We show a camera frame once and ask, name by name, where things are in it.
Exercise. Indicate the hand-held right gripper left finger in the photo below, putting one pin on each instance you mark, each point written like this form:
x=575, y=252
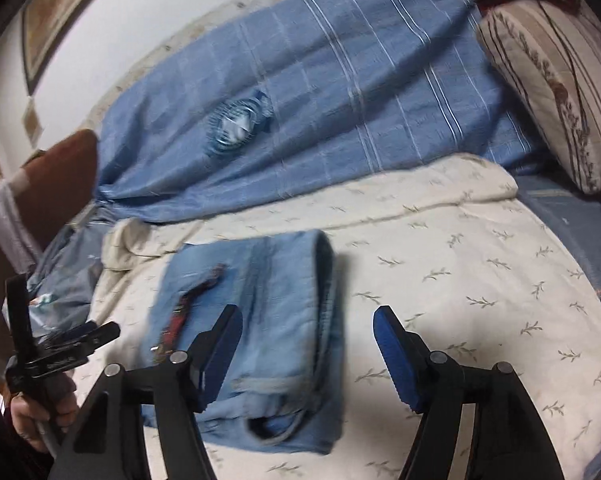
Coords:
x=220, y=355

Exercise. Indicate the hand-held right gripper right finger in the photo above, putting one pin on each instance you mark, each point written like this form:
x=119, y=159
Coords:
x=398, y=355

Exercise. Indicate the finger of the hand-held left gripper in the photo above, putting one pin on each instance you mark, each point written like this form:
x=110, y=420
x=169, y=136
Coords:
x=88, y=335
x=18, y=315

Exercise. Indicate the blue denim pants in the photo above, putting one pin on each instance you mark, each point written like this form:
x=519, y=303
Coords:
x=275, y=320

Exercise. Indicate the person's left hand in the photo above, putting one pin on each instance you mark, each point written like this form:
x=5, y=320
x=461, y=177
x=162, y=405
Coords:
x=35, y=410

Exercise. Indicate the cream leaf-print blanket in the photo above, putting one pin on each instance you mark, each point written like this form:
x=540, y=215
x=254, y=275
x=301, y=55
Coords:
x=455, y=280

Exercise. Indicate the pale pink hanging cloth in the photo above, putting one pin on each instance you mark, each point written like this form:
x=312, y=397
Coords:
x=8, y=220

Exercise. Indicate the small framed picture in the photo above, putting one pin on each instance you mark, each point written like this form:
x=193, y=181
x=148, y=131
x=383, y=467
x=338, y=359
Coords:
x=32, y=115

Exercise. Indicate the blue plaid bed cover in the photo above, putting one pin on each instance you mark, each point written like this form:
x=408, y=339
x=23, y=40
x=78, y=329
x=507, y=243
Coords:
x=320, y=95

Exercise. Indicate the large framed painting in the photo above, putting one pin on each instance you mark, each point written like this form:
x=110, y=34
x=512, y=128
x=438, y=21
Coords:
x=60, y=10

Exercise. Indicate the striped beige pillow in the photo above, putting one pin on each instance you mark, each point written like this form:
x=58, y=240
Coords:
x=555, y=80

